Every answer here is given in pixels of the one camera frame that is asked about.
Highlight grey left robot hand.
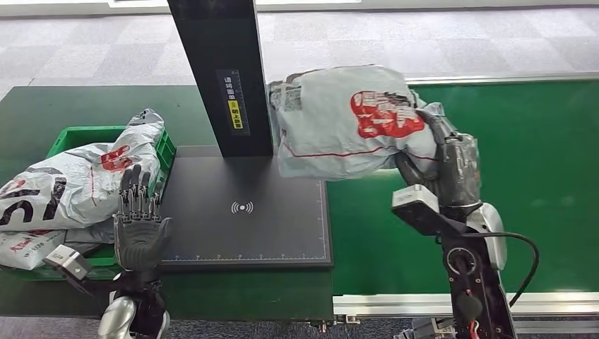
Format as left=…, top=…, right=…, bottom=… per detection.
left=113, top=165, right=173, bottom=273

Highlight black scanner platform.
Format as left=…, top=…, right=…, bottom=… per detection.
left=156, top=145, right=334, bottom=273

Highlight black scanner column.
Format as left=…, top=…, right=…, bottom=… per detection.
left=167, top=0, right=274, bottom=158

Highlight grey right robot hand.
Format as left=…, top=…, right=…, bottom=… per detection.
left=395, top=108, right=483, bottom=209

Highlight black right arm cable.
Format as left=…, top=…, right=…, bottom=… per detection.
left=463, top=232, right=540, bottom=309

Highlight grey mailer package red print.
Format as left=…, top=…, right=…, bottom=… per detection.
left=268, top=65, right=446, bottom=181

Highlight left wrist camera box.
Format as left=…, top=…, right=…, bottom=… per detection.
left=42, top=244, right=113, bottom=297

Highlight black yellow column label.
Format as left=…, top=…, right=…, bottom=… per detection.
left=215, top=69, right=251, bottom=136

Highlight green conveyor belt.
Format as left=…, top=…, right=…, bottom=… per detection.
left=323, top=80, right=599, bottom=297

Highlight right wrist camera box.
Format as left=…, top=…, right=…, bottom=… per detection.
left=391, top=184, right=469, bottom=237

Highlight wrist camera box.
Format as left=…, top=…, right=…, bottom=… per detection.
left=42, top=244, right=113, bottom=297
left=391, top=184, right=469, bottom=237

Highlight small white package red print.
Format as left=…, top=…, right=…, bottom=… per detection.
left=0, top=229, right=66, bottom=271

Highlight wide aluminium conveyor rail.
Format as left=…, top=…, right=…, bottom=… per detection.
left=333, top=292, right=599, bottom=334

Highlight thin aluminium conveyor rail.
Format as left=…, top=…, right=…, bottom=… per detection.
left=404, top=71, right=599, bottom=87

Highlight green plastic crate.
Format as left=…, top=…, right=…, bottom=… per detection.
left=9, top=125, right=177, bottom=282

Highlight large grey package black letters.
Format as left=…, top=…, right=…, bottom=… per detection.
left=0, top=109, right=165, bottom=232

